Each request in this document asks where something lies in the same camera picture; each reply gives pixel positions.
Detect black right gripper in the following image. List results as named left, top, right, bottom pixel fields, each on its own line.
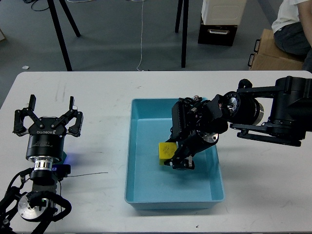
left=163, top=97, right=228, bottom=170

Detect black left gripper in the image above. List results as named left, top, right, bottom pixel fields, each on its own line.
left=13, top=94, right=83, bottom=163

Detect yellow block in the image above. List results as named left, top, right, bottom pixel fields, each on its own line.
left=158, top=142, right=177, bottom=165

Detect green block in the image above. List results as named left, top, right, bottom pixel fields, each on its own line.
left=62, top=152, right=67, bottom=164

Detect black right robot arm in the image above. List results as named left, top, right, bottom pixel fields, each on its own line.
left=164, top=76, right=312, bottom=170

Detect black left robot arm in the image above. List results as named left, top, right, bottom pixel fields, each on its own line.
left=0, top=95, right=83, bottom=234

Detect light blue plastic box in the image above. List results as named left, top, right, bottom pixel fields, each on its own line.
left=124, top=97, right=225, bottom=211

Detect brown cardboard box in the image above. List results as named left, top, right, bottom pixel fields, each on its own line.
left=248, top=29, right=304, bottom=71

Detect white appliance box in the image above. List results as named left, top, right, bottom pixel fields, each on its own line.
left=201, top=0, right=247, bottom=25

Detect black tripod legs left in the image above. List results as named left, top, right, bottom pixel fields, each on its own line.
left=47, top=0, right=81, bottom=72

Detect black tripod legs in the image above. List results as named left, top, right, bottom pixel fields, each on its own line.
left=175, top=0, right=189, bottom=68
left=47, top=0, right=81, bottom=72

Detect black tripod legs right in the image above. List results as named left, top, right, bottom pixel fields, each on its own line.
left=175, top=0, right=189, bottom=68

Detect seated person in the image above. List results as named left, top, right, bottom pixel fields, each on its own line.
left=272, top=0, right=312, bottom=72

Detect thin wire on table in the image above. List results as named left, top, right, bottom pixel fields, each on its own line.
left=68, top=172, right=109, bottom=177

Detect white hanging cable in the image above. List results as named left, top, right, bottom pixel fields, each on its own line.
left=126, top=0, right=151, bottom=72

